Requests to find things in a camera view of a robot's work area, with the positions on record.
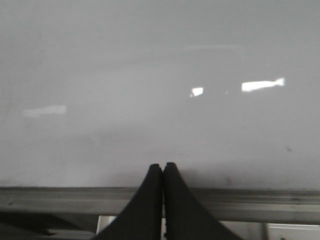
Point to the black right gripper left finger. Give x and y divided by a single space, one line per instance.
141 219

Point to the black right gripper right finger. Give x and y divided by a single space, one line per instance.
186 218

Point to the aluminium whiteboard tray rail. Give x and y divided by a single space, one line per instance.
241 205

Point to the white whiteboard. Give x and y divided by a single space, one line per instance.
94 91

